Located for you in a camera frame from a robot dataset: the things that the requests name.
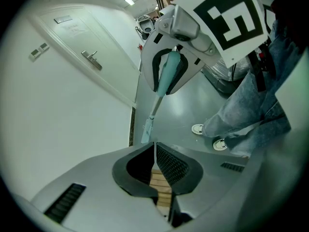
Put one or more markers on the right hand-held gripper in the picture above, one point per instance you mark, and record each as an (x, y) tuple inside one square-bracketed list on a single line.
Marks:
[(231, 16)]

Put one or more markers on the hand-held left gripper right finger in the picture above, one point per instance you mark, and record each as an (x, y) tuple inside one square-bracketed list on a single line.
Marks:
[(207, 178)]

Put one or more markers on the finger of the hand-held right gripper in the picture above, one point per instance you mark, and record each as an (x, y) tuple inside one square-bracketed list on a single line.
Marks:
[(148, 59)]

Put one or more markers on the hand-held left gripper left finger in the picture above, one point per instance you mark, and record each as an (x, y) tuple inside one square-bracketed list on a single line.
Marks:
[(96, 185)]

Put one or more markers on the teal mop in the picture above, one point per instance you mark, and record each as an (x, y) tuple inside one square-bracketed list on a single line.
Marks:
[(169, 74)]

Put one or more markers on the red fire extinguisher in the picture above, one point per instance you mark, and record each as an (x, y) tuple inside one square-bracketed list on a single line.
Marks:
[(140, 47)]

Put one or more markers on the silver wrapped bundle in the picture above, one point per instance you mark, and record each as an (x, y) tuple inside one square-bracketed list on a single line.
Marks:
[(223, 70)]

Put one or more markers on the person's white shoe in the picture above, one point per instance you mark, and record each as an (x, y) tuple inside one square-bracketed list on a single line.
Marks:
[(219, 144), (197, 129)]

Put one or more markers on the white machine with grey opening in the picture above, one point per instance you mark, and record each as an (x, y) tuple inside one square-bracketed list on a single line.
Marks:
[(146, 24)]

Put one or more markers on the white door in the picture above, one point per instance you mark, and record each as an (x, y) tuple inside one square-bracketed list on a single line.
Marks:
[(96, 40)]

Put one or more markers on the ceiling light panel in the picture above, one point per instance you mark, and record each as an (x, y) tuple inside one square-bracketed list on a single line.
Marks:
[(129, 1)]

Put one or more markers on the person's blue jeans legs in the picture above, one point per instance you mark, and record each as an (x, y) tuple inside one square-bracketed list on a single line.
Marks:
[(243, 110)]

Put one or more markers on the paper sign on door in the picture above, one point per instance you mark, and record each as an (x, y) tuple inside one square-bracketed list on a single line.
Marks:
[(73, 30)]

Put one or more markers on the silver door nameplate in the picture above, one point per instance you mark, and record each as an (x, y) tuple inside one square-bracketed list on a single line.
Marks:
[(62, 19)]

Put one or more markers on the white wall control panel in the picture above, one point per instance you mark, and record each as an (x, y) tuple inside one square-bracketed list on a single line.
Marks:
[(44, 47), (35, 54)]

